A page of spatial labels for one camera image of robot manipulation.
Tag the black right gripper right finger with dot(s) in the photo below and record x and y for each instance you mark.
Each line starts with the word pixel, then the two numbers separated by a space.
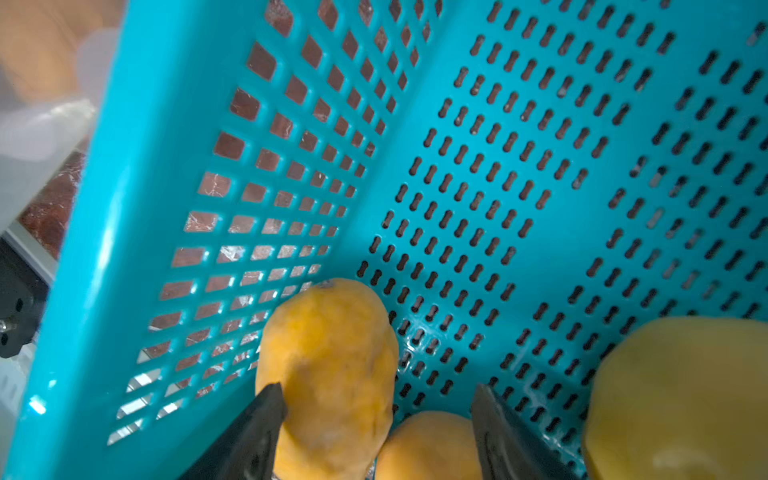
pixel 507 449

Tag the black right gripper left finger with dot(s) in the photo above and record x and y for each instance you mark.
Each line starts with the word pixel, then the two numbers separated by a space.
pixel 247 448

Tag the large brown potato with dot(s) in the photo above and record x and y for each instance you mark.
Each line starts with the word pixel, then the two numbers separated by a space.
pixel 430 445

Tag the green-yellow potato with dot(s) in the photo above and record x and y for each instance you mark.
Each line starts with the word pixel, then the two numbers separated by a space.
pixel 681 398

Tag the clear zipper bag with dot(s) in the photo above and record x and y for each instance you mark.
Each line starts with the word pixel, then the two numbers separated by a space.
pixel 56 58

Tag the teal plastic basket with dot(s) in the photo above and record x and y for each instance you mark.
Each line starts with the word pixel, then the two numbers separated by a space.
pixel 522 183

